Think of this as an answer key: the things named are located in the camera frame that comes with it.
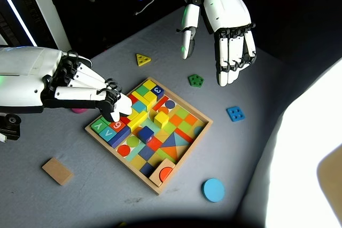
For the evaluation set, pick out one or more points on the bright light strip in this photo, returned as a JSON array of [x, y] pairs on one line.
[[18, 14]]

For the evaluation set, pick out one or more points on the blue disc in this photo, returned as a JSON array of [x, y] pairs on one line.
[[213, 190]]

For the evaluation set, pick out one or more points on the grey table cloth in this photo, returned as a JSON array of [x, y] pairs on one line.
[[80, 198]]

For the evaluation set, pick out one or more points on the green pentagon block with holes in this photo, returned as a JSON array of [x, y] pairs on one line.
[[193, 82]]

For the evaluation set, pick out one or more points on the white upright post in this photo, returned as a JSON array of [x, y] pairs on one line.
[[45, 3]]

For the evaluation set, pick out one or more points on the tan rounded panel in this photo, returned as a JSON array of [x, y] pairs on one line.
[[331, 177]]

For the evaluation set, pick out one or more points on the wooden puzzle tray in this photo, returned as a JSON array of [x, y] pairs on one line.
[[184, 156]]

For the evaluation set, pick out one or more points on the beige upright panel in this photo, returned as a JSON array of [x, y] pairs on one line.
[[2, 40]]

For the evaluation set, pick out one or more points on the yellow triangle block with holes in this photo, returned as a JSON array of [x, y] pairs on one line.
[[143, 59]]

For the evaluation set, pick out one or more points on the magenta disc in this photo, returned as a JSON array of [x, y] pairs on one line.
[[79, 110]]

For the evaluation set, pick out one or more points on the blue square four-hole block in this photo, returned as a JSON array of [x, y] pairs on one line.
[[236, 113]]

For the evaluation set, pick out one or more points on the plain wooden rectangular block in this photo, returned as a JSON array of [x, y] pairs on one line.
[[57, 171]]

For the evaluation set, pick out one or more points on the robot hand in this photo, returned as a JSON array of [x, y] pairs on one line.
[[227, 9], [29, 86]]

